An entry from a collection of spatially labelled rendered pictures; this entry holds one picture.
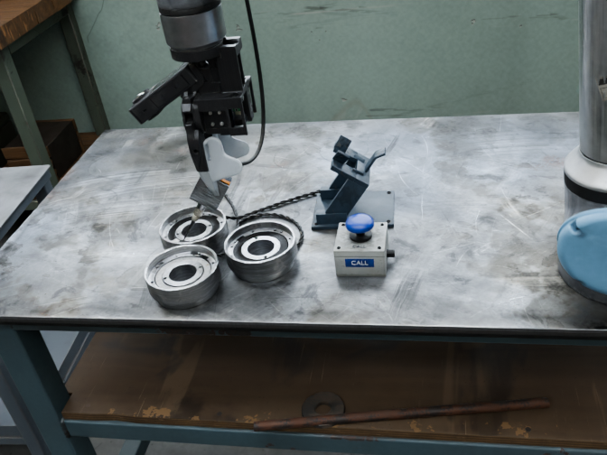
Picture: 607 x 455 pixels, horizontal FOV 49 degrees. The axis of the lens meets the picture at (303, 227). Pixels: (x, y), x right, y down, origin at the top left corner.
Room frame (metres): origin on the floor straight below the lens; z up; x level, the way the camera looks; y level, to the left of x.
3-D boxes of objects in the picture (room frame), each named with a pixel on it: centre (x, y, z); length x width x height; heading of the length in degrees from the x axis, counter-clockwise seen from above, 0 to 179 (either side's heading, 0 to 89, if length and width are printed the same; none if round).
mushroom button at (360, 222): (0.77, -0.08, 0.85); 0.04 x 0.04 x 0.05
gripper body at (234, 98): (0.83, 0.09, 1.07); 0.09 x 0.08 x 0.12; 79
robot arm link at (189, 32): (0.83, 0.10, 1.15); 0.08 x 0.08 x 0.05
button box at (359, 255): (0.77, -0.08, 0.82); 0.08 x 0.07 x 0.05; 76
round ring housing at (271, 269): (0.80, 0.07, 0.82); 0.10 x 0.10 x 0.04
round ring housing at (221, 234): (0.88, 0.17, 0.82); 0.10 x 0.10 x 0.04
